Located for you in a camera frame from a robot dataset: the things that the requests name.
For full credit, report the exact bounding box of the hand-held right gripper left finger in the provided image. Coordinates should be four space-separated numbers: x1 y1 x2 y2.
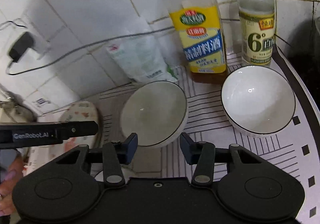
55 133 139 188

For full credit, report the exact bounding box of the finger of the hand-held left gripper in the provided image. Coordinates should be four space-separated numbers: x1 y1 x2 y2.
56 121 99 140

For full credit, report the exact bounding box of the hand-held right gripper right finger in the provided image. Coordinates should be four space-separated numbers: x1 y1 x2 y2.
180 132 262 186

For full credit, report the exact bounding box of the oval rabbit print plate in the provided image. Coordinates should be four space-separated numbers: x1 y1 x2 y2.
30 100 100 165

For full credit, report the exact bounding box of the white bowl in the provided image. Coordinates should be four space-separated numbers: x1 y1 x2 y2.
119 80 189 149
221 65 296 139

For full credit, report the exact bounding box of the person's left hand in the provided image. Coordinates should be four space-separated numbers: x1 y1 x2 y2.
0 157 25 217

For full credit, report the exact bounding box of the white salt bag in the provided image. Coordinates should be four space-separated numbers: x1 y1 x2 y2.
106 37 180 84

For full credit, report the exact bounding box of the black charger plug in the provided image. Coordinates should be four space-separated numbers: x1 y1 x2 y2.
8 32 35 61

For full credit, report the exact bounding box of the striped tablecloth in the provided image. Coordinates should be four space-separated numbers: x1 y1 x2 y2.
25 46 320 224

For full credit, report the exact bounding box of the yellow label cooking wine bottle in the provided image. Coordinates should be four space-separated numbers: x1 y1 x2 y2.
152 0 228 84

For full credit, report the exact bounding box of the clear vinegar bottle yellow cap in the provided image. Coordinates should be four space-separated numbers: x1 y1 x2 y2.
236 0 277 66

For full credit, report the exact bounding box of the black wok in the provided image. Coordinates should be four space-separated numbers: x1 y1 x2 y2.
275 16 320 106

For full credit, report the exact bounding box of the small wall sticker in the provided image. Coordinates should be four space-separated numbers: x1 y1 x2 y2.
32 97 52 109

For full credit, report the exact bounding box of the black charger cable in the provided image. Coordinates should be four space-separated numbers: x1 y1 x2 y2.
5 27 177 75

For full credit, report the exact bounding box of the black plug in wall socket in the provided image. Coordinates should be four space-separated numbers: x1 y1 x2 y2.
0 18 52 63

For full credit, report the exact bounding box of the thin black wall cable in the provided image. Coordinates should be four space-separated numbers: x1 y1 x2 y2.
0 20 27 30

